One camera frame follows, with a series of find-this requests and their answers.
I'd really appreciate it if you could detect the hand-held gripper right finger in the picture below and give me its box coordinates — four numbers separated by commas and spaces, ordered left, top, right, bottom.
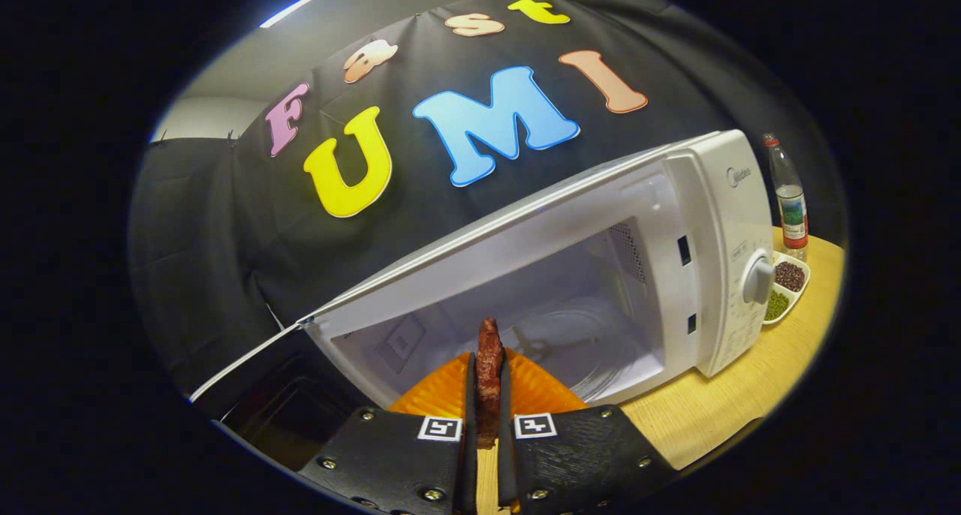
497, 348, 680, 515

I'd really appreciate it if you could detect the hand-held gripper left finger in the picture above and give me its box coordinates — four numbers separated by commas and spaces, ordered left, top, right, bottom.
297, 350, 478, 515

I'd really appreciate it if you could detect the brown meat piece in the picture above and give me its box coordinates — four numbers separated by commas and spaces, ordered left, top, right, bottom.
474, 318, 505, 450

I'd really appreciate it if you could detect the white toaster oven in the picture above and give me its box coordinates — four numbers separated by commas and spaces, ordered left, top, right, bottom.
188, 129, 776, 474

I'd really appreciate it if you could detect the white divided dish of beans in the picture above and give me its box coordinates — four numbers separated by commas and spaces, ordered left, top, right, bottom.
762, 250, 812, 327

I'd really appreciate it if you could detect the black backdrop cloth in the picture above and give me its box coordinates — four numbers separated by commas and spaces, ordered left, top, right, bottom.
128, 0, 849, 396

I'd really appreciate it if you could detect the clear water bottle red cap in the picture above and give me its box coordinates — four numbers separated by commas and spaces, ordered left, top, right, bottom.
762, 132, 810, 262

